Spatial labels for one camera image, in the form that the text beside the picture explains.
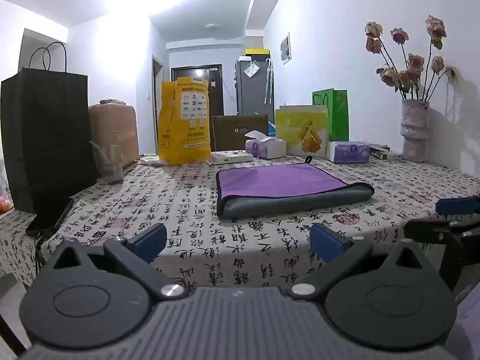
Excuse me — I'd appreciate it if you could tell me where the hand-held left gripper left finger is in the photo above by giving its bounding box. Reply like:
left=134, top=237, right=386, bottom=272
left=35, top=224, right=189, bottom=303

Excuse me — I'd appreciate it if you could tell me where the yellow-green gift bag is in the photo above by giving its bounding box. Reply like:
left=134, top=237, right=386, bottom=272
left=275, top=105, right=331, bottom=158

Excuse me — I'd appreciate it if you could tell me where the dark brown storage box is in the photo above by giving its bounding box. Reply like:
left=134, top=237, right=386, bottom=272
left=212, top=114, right=270, bottom=153

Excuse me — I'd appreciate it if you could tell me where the dried rose bouquet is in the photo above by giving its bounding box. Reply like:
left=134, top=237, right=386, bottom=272
left=365, top=15, right=459, bottom=103

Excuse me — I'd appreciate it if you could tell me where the purple tissue pack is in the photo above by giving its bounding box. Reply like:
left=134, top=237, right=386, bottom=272
left=245, top=130, right=287, bottom=160
left=326, top=140, right=370, bottom=164

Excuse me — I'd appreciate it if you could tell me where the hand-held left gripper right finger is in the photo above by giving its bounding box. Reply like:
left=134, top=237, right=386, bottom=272
left=288, top=223, right=449, bottom=301

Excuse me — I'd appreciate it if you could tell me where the green paper bag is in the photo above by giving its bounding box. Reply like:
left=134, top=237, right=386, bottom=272
left=312, top=88, right=349, bottom=143

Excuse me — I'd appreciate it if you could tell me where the wall picture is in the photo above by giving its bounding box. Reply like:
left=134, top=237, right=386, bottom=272
left=280, top=32, right=293, bottom=63

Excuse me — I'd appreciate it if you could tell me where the black smartphone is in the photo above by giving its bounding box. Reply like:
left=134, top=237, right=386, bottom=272
left=25, top=197, right=75, bottom=238

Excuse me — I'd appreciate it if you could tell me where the purple and grey towel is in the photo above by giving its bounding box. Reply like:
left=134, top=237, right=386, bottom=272
left=215, top=155, right=376, bottom=221

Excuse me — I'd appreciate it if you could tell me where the grey refrigerator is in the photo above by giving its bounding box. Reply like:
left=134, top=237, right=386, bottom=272
left=235, top=56, right=275, bottom=116

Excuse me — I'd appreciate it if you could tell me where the black paper bag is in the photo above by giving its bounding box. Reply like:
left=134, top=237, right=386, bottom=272
left=0, top=41, right=99, bottom=214

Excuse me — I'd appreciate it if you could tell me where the calligraphy printed tablecloth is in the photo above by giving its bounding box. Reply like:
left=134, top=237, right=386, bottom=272
left=0, top=150, right=480, bottom=302

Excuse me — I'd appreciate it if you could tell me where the clear glass cup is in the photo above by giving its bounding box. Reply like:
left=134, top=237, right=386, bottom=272
left=90, top=140, right=125, bottom=185

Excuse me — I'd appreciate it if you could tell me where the dark brown door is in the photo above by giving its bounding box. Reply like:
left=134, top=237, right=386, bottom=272
left=170, top=64, right=223, bottom=117

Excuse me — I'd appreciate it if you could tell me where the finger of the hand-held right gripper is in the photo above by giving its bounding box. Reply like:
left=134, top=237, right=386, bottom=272
left=403, top=215, right=480, bottom=291
left=436, top=194, right=480, bottom=217

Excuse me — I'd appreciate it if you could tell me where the crumpled white plastic wrap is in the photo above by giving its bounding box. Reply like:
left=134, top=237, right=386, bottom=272
left=139, top=154, right=166, bottom=167

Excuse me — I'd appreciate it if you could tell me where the white flat box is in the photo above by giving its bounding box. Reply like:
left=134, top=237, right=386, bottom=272
left=210, top=151, right=254, bottom=165

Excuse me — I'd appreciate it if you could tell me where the yellow plastic bag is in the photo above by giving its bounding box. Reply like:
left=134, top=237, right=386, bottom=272
left=157, top=76, right=213, bottom=166

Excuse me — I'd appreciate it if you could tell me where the small red and green box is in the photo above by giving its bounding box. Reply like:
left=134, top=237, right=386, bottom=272
left=369, top=144, right=404, bottom=161

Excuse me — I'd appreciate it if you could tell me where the pale purple cloth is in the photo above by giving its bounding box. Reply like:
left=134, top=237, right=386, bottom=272
left=455, top=284, right=480, bottom=347

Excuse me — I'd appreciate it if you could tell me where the brown suitcase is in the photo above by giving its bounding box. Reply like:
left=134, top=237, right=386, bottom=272
left=89, top=99, right=139, bottom=166

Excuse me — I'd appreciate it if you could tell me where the black cable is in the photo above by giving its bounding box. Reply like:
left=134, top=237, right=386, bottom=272
left=33, top=233, right=49, bottom=272

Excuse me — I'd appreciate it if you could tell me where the textured pale vase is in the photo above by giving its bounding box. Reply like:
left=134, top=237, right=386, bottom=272
left=401, top=98, right=430, bottom=163

